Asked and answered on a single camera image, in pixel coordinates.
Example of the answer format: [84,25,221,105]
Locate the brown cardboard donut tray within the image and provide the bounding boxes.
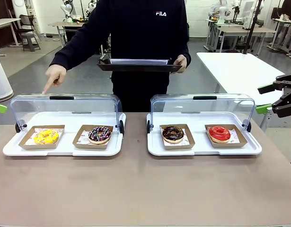
[159,123,195,150]
[18,124,65,150]
[72,124,114,149]
[204,124,248,148]

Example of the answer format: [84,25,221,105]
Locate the yellow glazed sprinkle donut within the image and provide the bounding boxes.
[33,129,60,145]

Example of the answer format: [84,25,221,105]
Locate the white printed paper liner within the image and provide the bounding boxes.
[24,127,65,146]
[206,126,238,144]
[80,131,112,145]
[160,126,191,146]

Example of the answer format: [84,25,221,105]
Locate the chocolate donut with nut bits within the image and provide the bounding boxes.
[161,125,185,144]

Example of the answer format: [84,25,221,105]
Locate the black serving tray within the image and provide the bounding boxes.
[97,58,183,73]

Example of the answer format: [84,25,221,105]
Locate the person's right forearm navy sleeve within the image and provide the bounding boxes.
[50,21,106,71]

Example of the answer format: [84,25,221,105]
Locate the person's left forearm navy sleeve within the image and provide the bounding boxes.
[177,35,192,62]

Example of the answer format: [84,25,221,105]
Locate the red glazed donut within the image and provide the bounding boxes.
[208,126,231,143]

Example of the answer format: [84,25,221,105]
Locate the chocolate donut with colourful sprinkles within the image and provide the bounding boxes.
[88,126,112,144]

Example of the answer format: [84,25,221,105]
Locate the seated background person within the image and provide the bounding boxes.
[208,0,228,19]

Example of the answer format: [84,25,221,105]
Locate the person in navy sweatshirt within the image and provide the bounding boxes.
[50,0,192,113]

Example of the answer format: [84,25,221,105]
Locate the person's right hand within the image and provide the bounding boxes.
[42,64,67,95]

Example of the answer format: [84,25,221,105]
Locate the person's left hand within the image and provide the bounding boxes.
[170,54,189,74]

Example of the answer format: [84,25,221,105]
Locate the white cylindrical appliance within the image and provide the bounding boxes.
[0,44,15,103]

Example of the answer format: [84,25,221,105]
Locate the clear display case lid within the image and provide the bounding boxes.
[10,93,125,140]
[147,93,256,138]

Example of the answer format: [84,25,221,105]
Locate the white rectangular side table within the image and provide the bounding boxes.
[196,52,286,95]

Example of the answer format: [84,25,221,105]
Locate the black tripod stand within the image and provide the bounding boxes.
[242,0,266,54]

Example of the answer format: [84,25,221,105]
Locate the long grey lab workbench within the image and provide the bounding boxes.
[205,18,276,56]

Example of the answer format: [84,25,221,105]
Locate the white display case base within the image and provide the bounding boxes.
[146,112,263,157]
[2,111,126,157]

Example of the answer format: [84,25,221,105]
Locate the grey step stool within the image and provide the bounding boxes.
[21,33,42,52]

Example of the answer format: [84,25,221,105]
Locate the white desk with dark panel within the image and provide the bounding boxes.
[0,18,22,57]

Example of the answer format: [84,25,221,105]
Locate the black office chair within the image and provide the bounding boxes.
[18,14,39,38]

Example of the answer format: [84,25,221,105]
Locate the wooden top lab desk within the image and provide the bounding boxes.
[48,21,87,48]

